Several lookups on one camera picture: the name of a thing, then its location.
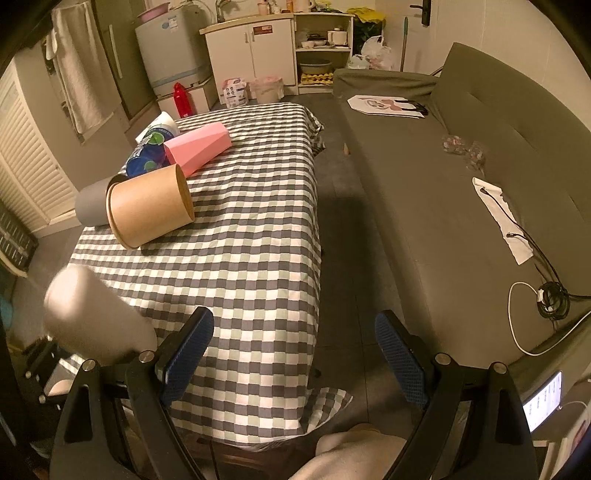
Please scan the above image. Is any white frosted cup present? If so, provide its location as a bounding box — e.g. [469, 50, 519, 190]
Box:
[44, 265, 157, 365]

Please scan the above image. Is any brown paper cup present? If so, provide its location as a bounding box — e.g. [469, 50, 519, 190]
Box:
[106, 164, 194, 250]

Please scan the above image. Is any grey cup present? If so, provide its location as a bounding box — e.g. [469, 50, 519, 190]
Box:
[75, 174, 127, 227]

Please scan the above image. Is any blue patterned cup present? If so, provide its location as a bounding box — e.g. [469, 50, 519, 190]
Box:
[125, 127, 173, 178]

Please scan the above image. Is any pink faceted cup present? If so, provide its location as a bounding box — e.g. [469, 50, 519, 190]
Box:
[163, 122, 232, 178]

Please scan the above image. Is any white printed cup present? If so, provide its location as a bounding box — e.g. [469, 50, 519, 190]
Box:
[135, 111, 180, 144]

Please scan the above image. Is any lit tablet screen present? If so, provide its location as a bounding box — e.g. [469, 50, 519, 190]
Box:
[523, 371, 563, 432]

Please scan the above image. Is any white paper sheet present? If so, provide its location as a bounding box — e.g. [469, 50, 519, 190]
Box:
[472, 177, 534, 265]

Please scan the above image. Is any black drawer crate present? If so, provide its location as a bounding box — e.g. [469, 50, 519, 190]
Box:
[0, 203, 39, 278]

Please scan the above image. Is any grey white checkered tablecloth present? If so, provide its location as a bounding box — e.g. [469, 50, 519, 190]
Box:
[67, 102, 351, 448]

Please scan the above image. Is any green sofa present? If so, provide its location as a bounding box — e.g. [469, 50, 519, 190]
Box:
[334, 43, 590, 397]

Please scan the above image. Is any white louvered wardrobe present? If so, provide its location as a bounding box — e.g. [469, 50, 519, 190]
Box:
[0, 63, 78, 237]

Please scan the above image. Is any clear plastic wrapper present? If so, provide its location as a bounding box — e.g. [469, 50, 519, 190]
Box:
[442, 135, 487, 175]

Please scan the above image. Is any red bottle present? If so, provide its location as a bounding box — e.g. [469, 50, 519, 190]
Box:
[173, 82, 194, 118]

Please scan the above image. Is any white storage box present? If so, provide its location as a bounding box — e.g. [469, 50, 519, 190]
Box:
[157, 76, 218, 120]

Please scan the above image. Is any white printed package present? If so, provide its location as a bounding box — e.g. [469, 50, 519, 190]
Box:
[222, 77, 249, 109]

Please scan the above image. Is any pink trash bin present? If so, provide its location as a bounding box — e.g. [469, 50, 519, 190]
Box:
[249, 76, 284, 104]

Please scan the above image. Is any small white fridge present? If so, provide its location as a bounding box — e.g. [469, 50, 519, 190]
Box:
[135, 4, 212, 97]

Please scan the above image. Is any white plastic bag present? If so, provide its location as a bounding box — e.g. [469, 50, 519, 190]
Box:
[346, 35, 396, 71]

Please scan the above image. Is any hanging white towel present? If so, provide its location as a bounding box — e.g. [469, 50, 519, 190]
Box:
[46, 1, 121, 136]

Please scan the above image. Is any white kitchen cabinet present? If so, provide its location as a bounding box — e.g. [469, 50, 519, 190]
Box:
[199, 13, 297, 102]

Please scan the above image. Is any open white shelf unit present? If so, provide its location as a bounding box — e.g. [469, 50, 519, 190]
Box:
[293, 12, 353, 95]

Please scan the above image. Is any pink basin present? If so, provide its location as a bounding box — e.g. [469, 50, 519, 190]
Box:
[137, 2, 169, 24]

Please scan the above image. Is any yellow cloth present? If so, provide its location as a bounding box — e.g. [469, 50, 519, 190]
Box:
[346, 7, 386, 25]

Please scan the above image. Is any black cable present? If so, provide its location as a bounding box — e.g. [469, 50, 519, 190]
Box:
[479, 185, 591, 321]

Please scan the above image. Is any white cable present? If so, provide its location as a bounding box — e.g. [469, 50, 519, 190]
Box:
[507, 280, 591, 358]

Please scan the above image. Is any black door handle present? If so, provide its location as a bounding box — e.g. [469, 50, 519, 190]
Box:
[410, 0, 432, 27]

